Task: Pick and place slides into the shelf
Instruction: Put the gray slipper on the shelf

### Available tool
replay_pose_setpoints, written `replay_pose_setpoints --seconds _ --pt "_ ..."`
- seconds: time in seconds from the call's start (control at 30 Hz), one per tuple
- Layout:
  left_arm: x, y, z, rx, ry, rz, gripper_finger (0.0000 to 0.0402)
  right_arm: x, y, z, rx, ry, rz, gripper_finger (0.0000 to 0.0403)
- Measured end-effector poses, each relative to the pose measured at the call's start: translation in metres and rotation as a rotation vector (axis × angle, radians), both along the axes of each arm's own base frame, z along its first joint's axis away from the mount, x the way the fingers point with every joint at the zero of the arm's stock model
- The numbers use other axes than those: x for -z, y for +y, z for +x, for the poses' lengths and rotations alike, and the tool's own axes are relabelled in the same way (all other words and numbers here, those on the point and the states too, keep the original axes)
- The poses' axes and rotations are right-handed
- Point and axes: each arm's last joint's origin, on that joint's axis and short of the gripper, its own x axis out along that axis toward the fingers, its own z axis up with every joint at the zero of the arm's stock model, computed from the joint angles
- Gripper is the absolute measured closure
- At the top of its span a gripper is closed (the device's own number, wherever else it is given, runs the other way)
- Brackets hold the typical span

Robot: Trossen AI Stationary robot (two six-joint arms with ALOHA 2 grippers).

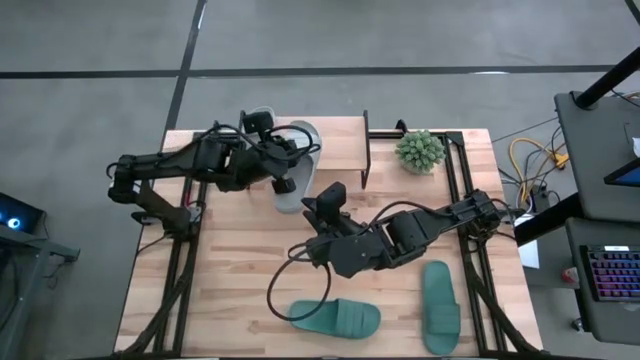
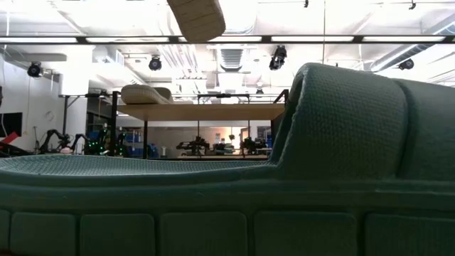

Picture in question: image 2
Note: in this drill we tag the green rubber slide sandal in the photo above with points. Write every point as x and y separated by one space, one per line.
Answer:
320 142

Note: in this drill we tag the black ceiling spotlight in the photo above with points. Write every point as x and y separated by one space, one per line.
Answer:
34 69
406 64
278 57
155 64

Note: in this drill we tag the wooden shelf with black frame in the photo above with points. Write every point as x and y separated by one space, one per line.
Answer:
199 112

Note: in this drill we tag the black wall screen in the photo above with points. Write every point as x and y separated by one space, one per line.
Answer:
10 124

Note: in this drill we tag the silver ventilation duct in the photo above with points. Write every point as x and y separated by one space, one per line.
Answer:
231 58

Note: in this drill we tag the red bar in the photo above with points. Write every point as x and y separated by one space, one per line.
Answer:
9 138

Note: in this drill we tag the background black robot arm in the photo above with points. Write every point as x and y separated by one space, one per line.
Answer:
53 137

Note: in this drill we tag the black aluminium table frame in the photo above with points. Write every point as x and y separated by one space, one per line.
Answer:
213 158

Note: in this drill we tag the background robot with green lights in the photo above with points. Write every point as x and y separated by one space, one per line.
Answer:
97 144

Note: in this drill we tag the background robot station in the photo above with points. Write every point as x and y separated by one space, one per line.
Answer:
193 145
252 145

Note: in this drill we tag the overhead frame light bar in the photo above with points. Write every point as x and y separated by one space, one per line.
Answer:
313 39

